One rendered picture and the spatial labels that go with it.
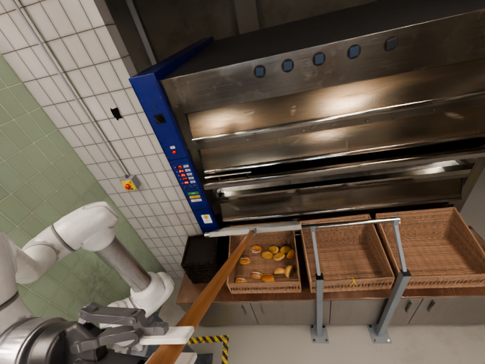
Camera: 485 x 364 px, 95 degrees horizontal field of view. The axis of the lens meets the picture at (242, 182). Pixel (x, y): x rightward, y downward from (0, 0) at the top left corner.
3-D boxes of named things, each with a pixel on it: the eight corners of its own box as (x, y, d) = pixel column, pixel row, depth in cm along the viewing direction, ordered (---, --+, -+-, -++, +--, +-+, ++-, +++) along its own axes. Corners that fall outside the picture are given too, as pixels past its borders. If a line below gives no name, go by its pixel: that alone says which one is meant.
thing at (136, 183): (130, 185, 179) (123, 175, 173) (141, 183, 177) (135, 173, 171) (125, 191, 173) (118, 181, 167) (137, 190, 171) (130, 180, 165)
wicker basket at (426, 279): (369, 234, 193) (374, 212, 177) (443, 229, 183) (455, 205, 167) (395, 290, 155) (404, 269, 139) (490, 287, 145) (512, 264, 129)
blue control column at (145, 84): (237, 176, 404) (201, 39, 276) (246, 175, 401) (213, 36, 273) (224, 277, 253) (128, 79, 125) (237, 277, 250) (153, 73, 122)
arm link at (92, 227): (138, 303, 134) (169, 276, 144) (150, 323, 123) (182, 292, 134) (45, 218, 87) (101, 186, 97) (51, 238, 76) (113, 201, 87)
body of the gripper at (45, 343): (70, 309, 39) (117, 308, 38) (73, 360, 39) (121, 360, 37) (22, 336, 32) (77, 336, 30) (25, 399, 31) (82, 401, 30)
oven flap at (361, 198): (223, 220, 196) (219, 199, 190) (457, 197, 164) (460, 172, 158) (222, 222, 191) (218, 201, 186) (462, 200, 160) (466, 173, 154)
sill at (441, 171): (217, 196, 188) (216, 193, 185) (463, 168, 156) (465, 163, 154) (216, 201, 183) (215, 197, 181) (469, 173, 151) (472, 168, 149)
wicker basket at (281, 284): (236, 243, 215) (229, 224, 198) (295, 240, 204) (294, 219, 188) (229, 295, 177) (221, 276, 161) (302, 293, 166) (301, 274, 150)
